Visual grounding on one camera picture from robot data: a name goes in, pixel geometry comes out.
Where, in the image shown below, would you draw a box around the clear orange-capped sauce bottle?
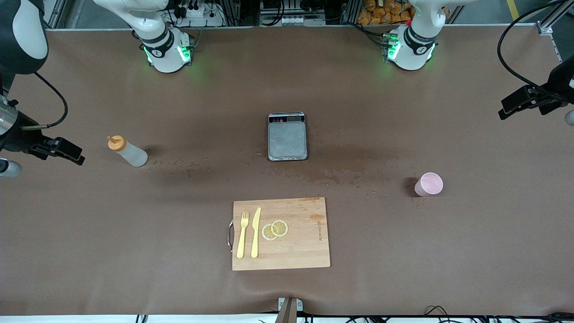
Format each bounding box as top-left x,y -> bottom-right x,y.
107,135 -> 148,168

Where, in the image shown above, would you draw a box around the pink plastic cup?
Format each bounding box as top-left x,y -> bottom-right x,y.
414,172 -> 444,197

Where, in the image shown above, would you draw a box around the orange snack bags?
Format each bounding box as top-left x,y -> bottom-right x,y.
357,0 -> 415,26

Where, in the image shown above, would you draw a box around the yellow plastic fork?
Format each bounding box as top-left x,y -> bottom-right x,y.
236,212 -> 249,259

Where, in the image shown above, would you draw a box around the white power strip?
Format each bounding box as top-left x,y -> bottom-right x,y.
177,4 -> 225,26

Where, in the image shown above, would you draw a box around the yellow plastic knife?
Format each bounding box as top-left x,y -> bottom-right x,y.
251,207 -> 261,259

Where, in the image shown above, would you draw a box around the grey digital kitchen scale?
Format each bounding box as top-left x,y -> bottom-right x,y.
268,112 -> 309,161

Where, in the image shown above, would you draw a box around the wooden cutting board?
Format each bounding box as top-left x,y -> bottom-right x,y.
228,197 -> 331,271

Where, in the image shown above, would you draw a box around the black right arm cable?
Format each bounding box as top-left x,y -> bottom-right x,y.
20,72 -> 69,131

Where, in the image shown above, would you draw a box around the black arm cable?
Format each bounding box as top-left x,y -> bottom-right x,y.
496,0 -> 574,97
20,72 -> 69,131

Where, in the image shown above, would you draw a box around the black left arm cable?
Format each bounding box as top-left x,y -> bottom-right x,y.
496,0 -> 574,97

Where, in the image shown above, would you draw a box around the aluminium frame profile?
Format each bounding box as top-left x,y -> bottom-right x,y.
536,0 -> 574,61

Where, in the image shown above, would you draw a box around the black floor cables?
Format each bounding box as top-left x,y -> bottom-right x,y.
424,306 -> 574,323

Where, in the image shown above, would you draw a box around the metal table edge bracket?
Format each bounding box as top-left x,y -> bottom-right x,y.
277,297 -> 304,323

